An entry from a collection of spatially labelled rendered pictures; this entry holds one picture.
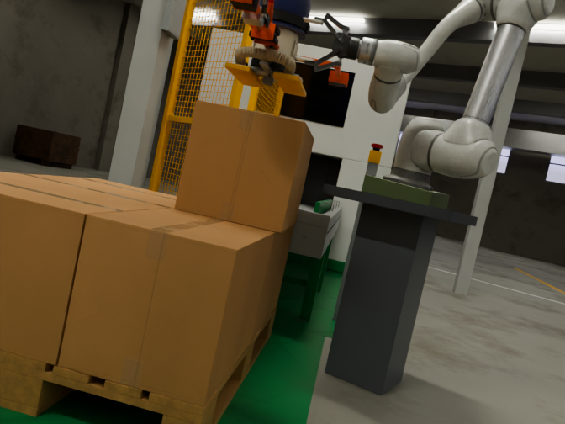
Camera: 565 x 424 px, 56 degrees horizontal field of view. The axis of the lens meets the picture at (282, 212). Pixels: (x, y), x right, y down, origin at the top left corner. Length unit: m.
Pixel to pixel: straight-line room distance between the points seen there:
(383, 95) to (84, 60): 11.31
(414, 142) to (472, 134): 0.22
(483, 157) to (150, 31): 2.28
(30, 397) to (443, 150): 1.55
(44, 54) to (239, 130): 10.63
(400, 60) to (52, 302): 1.31
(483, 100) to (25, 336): 1.68
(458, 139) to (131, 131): 2.13
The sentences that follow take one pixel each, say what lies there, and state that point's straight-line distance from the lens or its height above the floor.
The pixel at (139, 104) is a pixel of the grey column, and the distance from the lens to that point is 3.49.
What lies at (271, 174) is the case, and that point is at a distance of 1.87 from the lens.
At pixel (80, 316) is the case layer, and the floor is 0.29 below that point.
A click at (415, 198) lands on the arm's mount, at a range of 2.05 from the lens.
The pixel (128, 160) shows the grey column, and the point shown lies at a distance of 3.49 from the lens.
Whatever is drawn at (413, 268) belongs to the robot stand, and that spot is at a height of 0.50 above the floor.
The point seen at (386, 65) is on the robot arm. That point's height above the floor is 1.19.
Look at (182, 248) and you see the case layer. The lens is 1.32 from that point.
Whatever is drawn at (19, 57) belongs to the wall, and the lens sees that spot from 12.10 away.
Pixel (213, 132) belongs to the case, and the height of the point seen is 0.84.
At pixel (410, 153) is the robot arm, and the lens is 2.14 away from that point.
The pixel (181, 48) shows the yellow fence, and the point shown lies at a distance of 4.06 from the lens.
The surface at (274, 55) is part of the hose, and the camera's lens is 2.04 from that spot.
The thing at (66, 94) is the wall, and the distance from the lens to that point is 12.73.
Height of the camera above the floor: 0.73
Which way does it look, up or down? 4 degrees down
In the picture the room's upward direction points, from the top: 12 degrees clockwise
